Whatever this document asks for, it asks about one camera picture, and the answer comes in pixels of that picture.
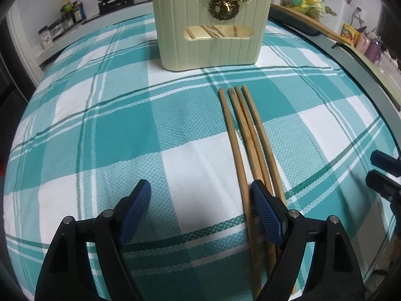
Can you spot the yellow seasoning packet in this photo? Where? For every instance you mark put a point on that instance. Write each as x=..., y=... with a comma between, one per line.
x=349, y=34

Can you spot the cream chopstick holder box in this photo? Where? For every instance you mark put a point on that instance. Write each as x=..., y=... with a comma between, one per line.
x=194, y=34

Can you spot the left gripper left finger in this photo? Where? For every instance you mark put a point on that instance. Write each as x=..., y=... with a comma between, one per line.
x=66, y=273

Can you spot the green mat black rim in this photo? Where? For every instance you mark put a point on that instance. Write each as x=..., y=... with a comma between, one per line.
x=384, y=74

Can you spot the bag of colourful sponges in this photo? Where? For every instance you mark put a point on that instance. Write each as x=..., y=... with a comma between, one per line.
x=315, y=9

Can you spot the white utensil holder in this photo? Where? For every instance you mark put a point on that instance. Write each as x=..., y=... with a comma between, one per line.
x=337, y=13

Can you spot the condiment bottles group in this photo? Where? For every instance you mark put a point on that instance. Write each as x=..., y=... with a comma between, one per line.
x=74, y=9

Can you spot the teal plaid tablecloth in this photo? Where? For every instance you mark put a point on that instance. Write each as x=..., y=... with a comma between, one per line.
x=107, y=114

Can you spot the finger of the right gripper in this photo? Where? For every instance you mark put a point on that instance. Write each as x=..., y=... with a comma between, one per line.
x=385, y=162
x=385, y=186

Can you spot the pink purple bottles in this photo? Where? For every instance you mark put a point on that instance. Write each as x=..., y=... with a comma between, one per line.
x=370, y=46

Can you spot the wooden chopstick bundle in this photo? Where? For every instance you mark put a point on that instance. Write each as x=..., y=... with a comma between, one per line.
x=267, y=258
x=254, y=151
x=245, y=197
x=270, y=158

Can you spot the wooden cutting board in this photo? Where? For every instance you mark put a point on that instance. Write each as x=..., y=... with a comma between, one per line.
x=313, y=23

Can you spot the black gas stove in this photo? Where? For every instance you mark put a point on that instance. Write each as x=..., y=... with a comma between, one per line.
x=111, y=6

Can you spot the black rolled mat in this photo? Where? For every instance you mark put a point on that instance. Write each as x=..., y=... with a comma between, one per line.
x=290, y=21

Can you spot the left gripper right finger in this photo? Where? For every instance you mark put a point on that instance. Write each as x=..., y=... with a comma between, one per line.
x=334, y=273

